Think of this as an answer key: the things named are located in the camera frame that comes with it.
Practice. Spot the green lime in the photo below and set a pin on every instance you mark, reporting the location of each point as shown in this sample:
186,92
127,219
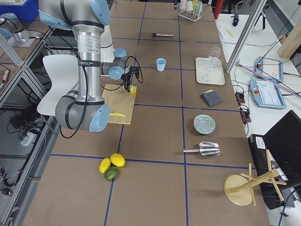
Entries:
111,173

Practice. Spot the cream bear tray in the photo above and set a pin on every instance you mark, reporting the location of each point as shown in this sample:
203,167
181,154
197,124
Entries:
214,77

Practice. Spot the metal ice scoop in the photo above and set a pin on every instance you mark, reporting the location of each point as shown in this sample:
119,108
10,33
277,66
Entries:
206,149

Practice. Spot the teach pendant tablet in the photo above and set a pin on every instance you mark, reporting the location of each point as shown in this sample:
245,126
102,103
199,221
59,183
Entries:
266,94
271,68

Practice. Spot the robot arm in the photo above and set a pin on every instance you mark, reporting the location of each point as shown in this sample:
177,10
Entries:
75,95
11,22

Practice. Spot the green bowl of ice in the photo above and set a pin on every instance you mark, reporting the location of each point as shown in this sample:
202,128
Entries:
204,124

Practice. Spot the black laptop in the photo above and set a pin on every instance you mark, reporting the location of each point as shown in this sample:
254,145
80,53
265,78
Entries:
283,141

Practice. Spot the white wire cup rack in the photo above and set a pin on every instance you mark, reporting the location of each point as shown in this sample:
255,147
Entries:
190,9

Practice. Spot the wooden cutting board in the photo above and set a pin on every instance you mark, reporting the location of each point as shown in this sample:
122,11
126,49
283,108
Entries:
119,101

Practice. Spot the yellow lemon right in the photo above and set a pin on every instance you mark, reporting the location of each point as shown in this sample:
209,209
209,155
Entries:
117,160

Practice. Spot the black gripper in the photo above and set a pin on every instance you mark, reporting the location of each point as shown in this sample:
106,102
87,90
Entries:
126,78

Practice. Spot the yellow lemon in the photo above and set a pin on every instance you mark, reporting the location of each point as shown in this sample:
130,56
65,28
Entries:
104,165
117,160

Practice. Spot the clear wine glass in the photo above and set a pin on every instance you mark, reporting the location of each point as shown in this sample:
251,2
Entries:
213,55

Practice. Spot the yellow plastic knife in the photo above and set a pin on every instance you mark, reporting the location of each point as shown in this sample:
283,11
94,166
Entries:
117,114

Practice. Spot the grey folded cloth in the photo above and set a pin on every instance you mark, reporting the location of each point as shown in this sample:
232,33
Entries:
211,98

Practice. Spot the wooden cup tree stand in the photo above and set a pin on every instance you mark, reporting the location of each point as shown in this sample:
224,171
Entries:
239,188

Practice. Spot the near teach pendant tablet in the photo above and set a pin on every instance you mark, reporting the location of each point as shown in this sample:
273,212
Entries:
266,94

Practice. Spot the far teach pendant tablet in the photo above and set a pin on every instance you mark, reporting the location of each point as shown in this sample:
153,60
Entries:
271,68

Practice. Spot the yellow lemon left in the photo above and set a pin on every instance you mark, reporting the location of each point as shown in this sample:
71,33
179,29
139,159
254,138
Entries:
104,165

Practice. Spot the blue plastic cup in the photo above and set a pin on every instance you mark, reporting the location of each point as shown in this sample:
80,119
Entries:
160,63

